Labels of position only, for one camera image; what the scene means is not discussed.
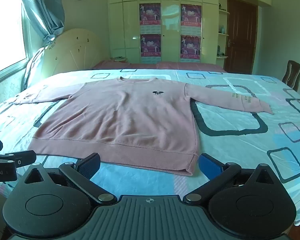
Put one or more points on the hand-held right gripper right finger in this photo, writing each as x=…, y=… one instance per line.
x=211, y=166

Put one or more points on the window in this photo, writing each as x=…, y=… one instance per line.
x=5, y=30

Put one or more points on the cream bed headboard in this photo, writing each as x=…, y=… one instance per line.
x=75, y=50

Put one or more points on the teal bottle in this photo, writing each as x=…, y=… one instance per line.
x=222, y=29

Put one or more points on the brown wooden door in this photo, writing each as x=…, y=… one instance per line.
x=240, y=35

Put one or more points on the red quilted blanket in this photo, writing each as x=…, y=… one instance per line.
x=165, y=66

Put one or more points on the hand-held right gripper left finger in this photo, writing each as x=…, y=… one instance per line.
x=88, y=166

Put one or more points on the pile of papers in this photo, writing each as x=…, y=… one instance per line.
x=118, y=59

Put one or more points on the cream corner shelf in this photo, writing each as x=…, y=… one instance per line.
x=222, y=33

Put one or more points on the blue grey curtain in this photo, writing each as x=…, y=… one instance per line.
x=42, y=7

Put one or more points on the wall poster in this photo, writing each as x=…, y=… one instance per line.
x=150, y=46
x=190, y=48
x=150, y=13
x=191, y=15

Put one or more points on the pink sweater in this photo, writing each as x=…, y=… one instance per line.
x=127, y=120

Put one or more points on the dark wooden chair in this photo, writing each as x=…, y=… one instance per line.
x=292, y=75

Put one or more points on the cream wardrobe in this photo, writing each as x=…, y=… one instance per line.
x=125, y=25

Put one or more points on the light blue patterned bedsheet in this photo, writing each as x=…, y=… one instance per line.
x=240, y=135

